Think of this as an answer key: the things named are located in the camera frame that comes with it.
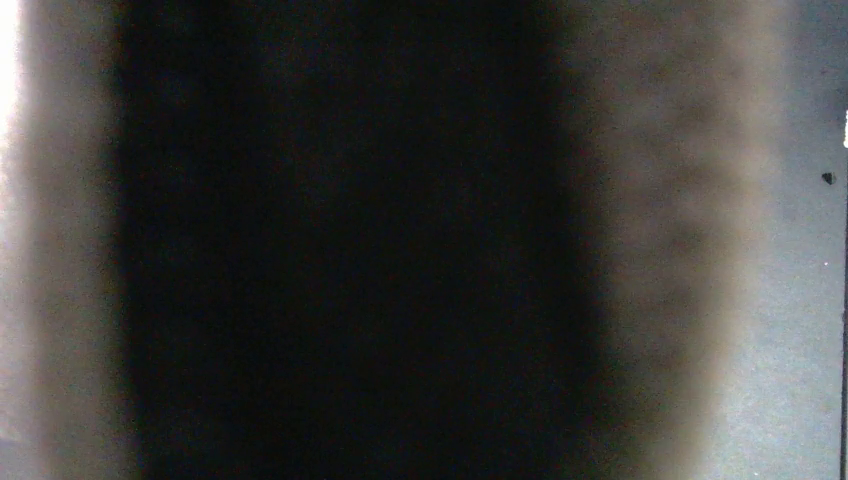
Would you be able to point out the beige canvas backpack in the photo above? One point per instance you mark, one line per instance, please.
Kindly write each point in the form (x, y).
(388, 239)

